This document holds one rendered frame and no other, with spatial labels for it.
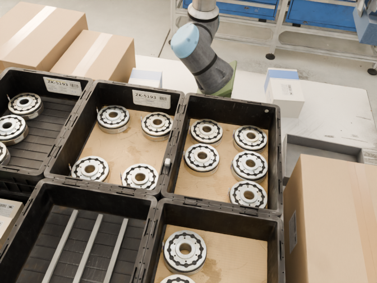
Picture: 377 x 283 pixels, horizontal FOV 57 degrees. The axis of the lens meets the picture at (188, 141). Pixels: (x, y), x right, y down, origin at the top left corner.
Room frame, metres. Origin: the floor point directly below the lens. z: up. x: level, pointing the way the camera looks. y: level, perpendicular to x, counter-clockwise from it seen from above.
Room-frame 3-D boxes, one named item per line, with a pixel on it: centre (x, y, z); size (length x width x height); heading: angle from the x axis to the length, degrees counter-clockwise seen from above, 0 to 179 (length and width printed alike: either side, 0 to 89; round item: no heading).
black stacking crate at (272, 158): (0.64, -0.11, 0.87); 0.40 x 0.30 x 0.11; 174
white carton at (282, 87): (1.11, -0.37, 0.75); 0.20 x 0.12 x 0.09; 0
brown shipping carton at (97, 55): (1.12, 0.39, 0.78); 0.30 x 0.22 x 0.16; 171
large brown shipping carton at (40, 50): (1.18, 0.66, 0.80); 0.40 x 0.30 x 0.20; 170
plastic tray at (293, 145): (0.75, -0.47, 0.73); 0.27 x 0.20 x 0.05; 81
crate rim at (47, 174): (0.67, 0.19, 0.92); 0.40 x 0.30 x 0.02; 174
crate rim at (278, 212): (0.64, -0.11, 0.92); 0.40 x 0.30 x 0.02; 174
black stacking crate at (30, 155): (0.70, 0.49, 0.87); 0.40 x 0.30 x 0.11; 174
